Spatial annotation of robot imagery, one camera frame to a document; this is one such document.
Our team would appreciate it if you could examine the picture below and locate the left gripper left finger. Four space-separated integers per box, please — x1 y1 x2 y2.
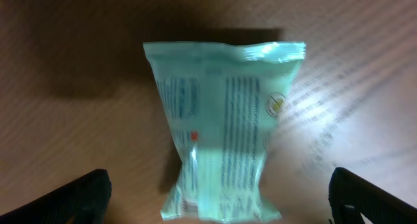
1 169 111 224

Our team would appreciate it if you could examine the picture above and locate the teal snack packet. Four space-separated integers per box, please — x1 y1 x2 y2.
143 42 306 223

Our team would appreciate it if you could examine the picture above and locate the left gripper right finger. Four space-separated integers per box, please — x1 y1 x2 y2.
328 167 416 224

